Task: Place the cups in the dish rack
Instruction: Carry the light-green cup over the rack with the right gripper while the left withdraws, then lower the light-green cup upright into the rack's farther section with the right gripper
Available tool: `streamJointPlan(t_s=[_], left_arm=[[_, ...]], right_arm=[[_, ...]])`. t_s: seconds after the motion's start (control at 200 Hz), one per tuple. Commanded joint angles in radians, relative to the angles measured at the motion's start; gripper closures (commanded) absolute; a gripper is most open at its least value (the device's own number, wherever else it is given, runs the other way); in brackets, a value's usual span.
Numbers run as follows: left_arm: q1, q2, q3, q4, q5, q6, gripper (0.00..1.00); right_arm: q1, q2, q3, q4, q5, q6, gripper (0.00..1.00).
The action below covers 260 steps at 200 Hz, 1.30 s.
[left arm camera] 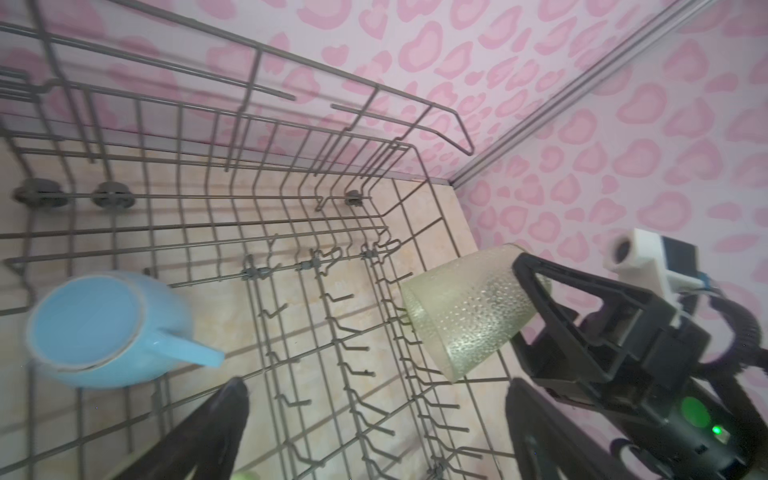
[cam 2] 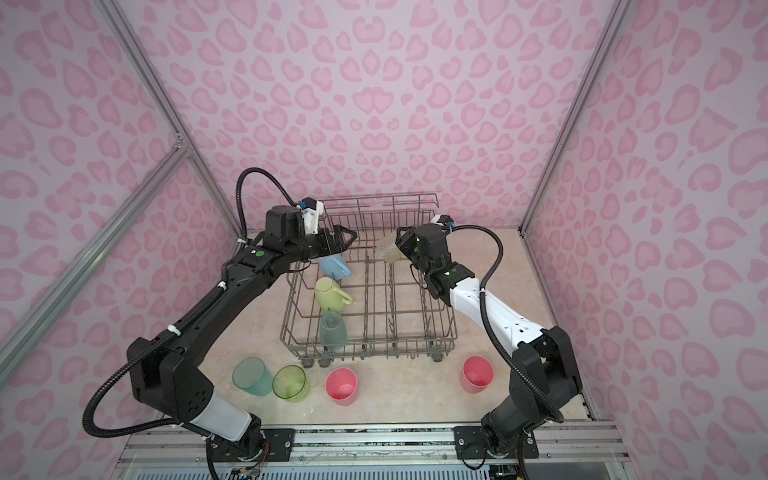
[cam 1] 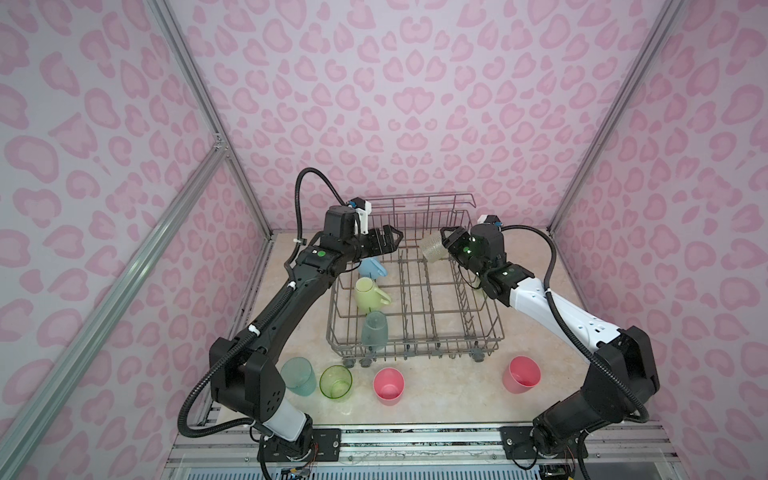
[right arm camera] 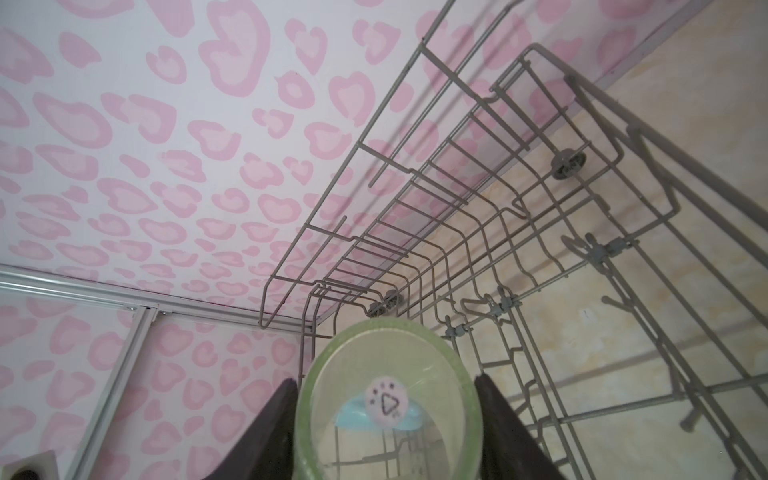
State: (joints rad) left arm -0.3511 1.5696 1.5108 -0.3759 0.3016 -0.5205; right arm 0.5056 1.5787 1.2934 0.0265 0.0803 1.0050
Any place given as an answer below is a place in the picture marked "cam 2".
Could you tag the teal textured plastic cup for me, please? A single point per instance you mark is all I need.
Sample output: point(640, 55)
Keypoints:
point(333, 334)

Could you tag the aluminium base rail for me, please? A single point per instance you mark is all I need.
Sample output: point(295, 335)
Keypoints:
point(578, 449)

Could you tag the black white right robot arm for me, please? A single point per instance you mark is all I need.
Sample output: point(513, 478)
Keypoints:
point(544, 372)

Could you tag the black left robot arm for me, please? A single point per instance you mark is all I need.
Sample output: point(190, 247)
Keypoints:
point(167, 376)

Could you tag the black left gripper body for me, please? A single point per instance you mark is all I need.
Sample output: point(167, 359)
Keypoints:
point(318, 245)

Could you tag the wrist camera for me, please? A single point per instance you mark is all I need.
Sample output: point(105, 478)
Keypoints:
point(444, 220)
point(311, 211)

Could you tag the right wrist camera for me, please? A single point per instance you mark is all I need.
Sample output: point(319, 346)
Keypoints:
point(444, 220)

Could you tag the left aluminium frame strut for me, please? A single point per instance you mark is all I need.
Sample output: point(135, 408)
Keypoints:
point(39, 319)

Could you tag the grey wire dish rack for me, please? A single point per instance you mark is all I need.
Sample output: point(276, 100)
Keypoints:
point(392, 315)

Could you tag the pink plastic cup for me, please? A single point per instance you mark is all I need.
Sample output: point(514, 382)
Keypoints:
point(342, 386)
point(476, 375)

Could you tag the green transparent plastic cup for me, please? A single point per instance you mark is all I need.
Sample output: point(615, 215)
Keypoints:
point(290, 384)

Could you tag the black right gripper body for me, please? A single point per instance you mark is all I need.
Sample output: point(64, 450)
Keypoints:
point(413, 246)

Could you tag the pink plastic cup centre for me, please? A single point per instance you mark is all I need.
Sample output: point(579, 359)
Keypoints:
point(342, 386)

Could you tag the teal plastic cup front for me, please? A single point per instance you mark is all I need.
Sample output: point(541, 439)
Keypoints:
point(252, 376)

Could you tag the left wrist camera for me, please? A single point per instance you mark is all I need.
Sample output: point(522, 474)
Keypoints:
point(311, 211)

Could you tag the pale yellow plastic cup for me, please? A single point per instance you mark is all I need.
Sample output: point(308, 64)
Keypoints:
point(387, 249)

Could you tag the light blue ceramic mug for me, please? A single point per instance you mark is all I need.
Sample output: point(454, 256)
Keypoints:
point(334, 266)

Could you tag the pink plastic cup right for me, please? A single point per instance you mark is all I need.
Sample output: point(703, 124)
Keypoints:
point(476, 375)

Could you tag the light green ceramic mug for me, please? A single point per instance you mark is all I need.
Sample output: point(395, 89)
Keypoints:
point(330, 296)

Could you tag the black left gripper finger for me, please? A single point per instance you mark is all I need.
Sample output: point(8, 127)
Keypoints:
point(341, 230)
point(345, 240)

